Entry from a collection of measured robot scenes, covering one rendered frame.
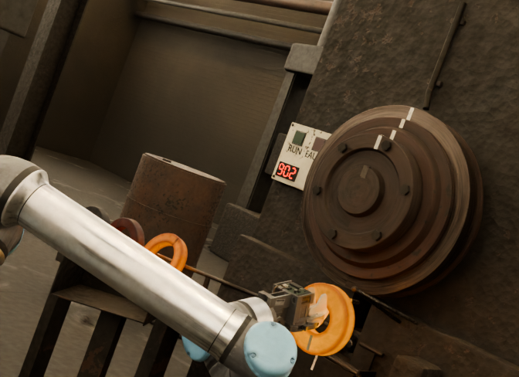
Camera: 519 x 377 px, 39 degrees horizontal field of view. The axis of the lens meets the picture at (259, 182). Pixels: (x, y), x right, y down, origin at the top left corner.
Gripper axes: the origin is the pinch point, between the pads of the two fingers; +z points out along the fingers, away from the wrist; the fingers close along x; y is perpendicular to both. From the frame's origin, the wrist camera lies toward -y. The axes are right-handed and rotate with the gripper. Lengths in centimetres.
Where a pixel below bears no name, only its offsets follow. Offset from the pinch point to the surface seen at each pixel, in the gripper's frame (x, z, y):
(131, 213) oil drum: 270, 143, -80
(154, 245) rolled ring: 87, 21, -19
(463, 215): -12.4, 26.9, 23.3
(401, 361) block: -12.0, 16.1, -10.4
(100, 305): 59, -17, -21
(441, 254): -11.0, 24.1, 13.9
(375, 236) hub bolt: 1.0, 14.9, 15.2
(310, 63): 418, 451, 6
